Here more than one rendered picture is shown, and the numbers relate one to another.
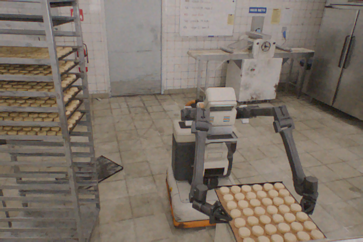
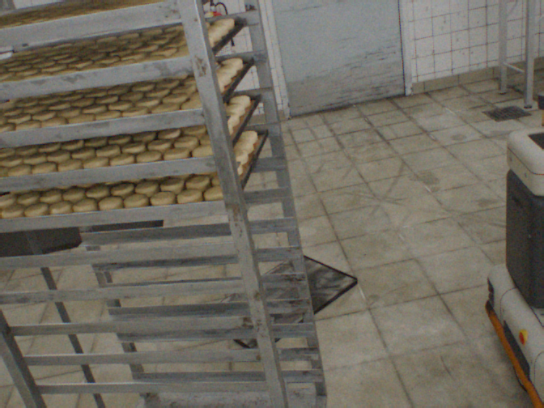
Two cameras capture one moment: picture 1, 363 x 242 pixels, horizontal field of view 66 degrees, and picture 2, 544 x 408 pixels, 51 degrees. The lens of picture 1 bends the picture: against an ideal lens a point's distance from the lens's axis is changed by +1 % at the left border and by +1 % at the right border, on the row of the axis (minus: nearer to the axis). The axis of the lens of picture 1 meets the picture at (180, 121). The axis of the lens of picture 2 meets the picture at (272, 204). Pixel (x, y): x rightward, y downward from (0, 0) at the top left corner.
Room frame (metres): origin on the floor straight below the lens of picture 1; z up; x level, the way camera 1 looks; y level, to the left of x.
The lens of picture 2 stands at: (0.55, 0.34, 1.51)
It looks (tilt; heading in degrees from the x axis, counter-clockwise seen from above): 26 degrees down; 16
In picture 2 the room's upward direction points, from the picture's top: 11 degrees counter-clockwise
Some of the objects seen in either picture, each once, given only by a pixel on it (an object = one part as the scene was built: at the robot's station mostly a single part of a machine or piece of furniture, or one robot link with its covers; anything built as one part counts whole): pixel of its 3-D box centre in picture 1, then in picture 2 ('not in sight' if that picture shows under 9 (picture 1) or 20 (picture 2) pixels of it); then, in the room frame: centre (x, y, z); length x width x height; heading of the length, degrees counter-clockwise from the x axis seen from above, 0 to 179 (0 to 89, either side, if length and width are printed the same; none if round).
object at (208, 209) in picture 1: (209, 209); not in sight; (1.06, -0.16, 0.90); 0.07 x 0.07 x 0.10; 55
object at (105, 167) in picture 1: (90, 173); (278, 298); (2.57, 0.98, 0.02); 0.60 x 0.40 x 0.03; 142
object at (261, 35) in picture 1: (257, 35); not in sight; (5.31, -1.35, 1.23); 0.58 x 0.19 x 0.07; 18
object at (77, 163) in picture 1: (53, 163); (197, 285); (1.85, 0.99, 0.60); 0.64 x 0.03 x 0.03; 92
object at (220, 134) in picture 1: (217, 140); not in sight; (1.85, -0.28, 0.87); 0.28 x 0.16 x 0.22; 100
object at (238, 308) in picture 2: (54, 173); (204, 309); (1.85, 0.99, 0.51); 0.64 x 0.03 x 0.03; 92
